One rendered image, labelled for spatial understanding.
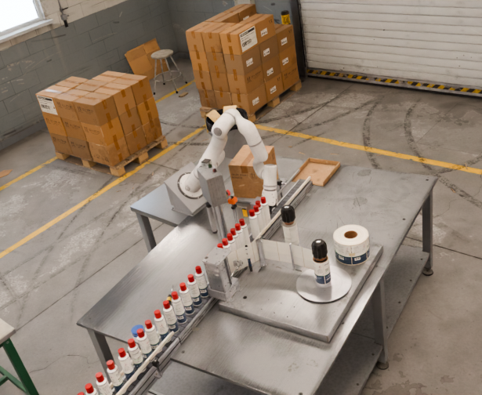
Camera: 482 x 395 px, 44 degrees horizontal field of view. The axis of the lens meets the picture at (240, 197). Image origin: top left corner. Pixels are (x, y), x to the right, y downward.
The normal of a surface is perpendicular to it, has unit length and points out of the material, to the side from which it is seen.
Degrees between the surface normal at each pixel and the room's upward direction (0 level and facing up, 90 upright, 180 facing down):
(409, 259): 1
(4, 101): 90
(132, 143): 90
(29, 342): 0
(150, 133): 90
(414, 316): 0
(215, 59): 88
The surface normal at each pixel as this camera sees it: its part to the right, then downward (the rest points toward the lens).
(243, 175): -0.37, 0.54
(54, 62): 0.75, 0.23
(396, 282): -0.22, -0.84
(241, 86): -0.58, 0.50
